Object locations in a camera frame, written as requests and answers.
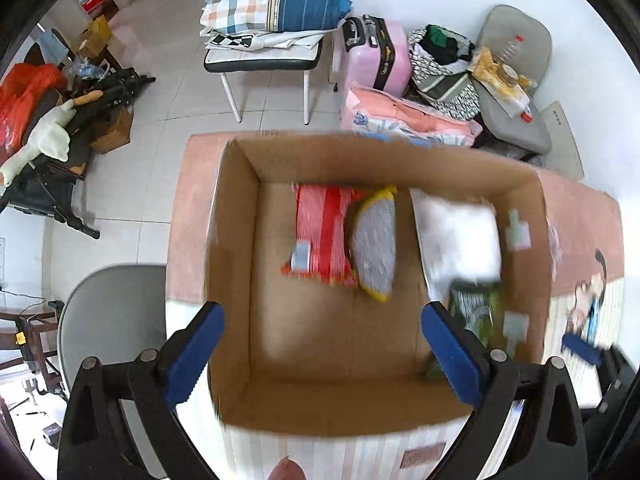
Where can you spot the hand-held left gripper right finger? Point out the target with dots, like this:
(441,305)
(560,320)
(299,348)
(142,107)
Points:
(450,357)

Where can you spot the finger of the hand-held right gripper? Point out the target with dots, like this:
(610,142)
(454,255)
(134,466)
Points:
(580,347)

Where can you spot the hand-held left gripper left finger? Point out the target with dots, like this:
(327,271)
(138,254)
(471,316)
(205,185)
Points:
(194,357)

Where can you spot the green patterned packet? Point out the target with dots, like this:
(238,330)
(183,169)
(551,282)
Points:
(477,310)

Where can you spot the white soft packet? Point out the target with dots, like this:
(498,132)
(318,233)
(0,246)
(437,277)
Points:
(457,240)

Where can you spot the grey round chair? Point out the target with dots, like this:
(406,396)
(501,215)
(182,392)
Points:
(110,305)

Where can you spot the grey and yellow sponge pad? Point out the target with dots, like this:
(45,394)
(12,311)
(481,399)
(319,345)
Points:
(374,245)

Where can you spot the dark wooden stool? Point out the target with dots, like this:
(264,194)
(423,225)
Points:
(30,340)

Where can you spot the red mesh packet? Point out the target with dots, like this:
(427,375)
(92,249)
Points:
(320,230)

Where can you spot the grey padded chair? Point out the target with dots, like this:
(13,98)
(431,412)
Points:
(515,120)

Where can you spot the small brown cardboard box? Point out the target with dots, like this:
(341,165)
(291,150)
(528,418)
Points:
(112,130)

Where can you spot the pink bedding bag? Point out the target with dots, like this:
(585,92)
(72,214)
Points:
(400,117)

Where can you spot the white plush toy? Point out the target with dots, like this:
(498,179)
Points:
(47,135)

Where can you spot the patterned tote bag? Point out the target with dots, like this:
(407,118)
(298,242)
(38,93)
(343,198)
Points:
(445,80)

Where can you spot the yellow snack packet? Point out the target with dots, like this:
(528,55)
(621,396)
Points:
(500,77)

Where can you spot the black and white chair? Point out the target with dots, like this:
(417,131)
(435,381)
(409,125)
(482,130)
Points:
(262,60)

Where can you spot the clear plastic bottle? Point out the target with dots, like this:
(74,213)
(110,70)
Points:
(510,50)

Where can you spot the red plastic bag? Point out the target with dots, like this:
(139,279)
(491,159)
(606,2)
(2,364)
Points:
(22,100)

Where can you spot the pink suitcase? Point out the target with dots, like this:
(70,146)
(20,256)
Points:
(380,55)

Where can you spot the white folded cloth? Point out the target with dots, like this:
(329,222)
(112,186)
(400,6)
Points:
(270,40)

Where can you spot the yellow paper bag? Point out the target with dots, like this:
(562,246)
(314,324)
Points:
(95,37)

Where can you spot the black folding frame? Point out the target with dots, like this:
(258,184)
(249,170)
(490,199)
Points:
(60,190)

